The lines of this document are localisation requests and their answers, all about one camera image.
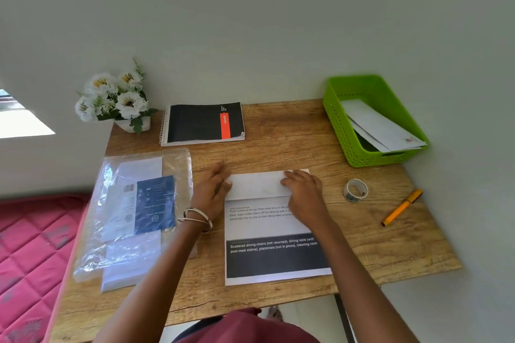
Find person's left hand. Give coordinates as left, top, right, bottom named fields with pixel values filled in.
left=189, top=161, right=234, bottom=222

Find person's right hand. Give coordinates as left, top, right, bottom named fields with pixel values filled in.
left=279, top=169, right=331, bottom=229

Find printed white paper sheet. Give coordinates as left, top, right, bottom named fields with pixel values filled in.
left=224, top=169, right=333, bottom=286

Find person's right forearm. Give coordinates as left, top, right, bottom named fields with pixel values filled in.
left=300, top=218, right=421, bottom=343

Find person's left forearm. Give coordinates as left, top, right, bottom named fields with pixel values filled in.
left=92, top=210, right=213, bottom=343

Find white wrist bangles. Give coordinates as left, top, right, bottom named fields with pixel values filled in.
left=177, top=206, right=213, bottom=234

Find roll of clear tape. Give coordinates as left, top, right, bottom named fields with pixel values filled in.
left=343, top=178, right=369, bottom=203

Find black spiral notebook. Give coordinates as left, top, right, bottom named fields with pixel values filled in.
left=160, top=102, right=245, bottom=147

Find blue and white label card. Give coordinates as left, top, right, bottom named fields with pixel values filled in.
left=101, top=175, right=178, bottom=242

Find green plastic basket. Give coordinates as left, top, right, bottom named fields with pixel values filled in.
left=322, top=74, right=430, bottom=168

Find plain white envelope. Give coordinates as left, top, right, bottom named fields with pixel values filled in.
left=351, top=117, right=393, bottom=154

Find white envelope with red mark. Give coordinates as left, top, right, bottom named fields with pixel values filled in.
left=340, top=99, right=427, bottom=153

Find orange pen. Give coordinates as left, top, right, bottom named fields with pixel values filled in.
left=381, top=188, right=424, bottom=228

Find clear plastic bag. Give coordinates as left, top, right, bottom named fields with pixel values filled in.
left=72, top=148, right=194, bottom=284

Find stack of white envelopes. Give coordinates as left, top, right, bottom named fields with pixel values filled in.
left=101, top=156, right=163, bottom=293

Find maroon shirt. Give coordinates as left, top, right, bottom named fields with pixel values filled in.
left=172, top=308, right=322, bottom=343

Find white flowers in pot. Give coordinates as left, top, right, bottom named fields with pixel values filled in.
left=74, top=58, right=159, bottom=135

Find black table leg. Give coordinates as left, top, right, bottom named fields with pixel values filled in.
left=333, top=294, right=358, bottom=343

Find pink quilted mattress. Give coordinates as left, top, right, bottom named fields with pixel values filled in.
left=0, top=193, right=92, bottom=343

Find window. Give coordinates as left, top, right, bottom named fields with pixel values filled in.
left=0, top=89, right=56, bottom=139

